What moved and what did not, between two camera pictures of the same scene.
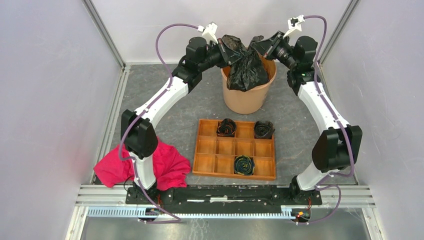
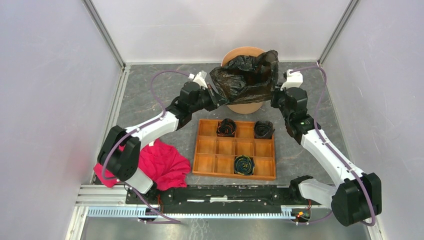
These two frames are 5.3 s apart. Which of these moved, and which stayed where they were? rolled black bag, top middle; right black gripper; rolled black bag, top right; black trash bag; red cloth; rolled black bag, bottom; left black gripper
Moved: left black gripper; right black gripper; black trash bag
Stayed: rolled black bag, top right; rolled black bag, bottom; red cloth; rolled black bag, top middle
